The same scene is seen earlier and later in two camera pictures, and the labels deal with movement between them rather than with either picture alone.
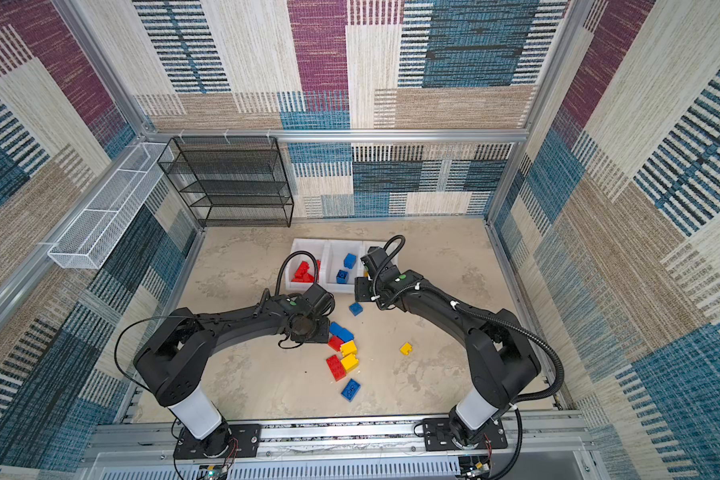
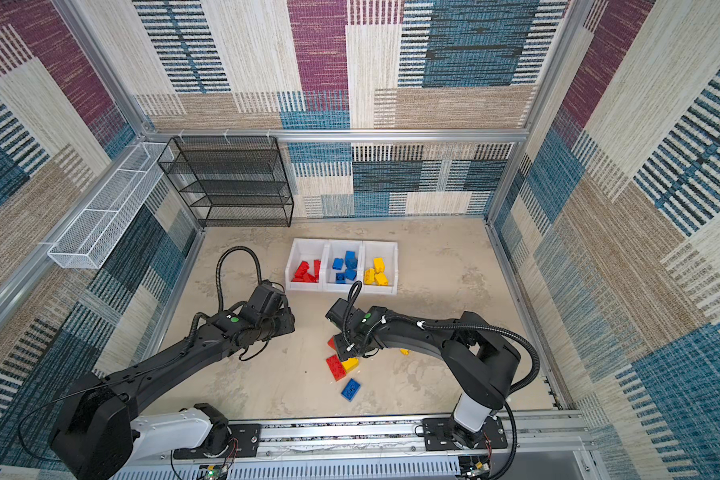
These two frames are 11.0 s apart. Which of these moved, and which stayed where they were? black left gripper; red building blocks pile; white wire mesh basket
Moved: black left gripper
Stayed: red building blocks pile; white wire mesh basket
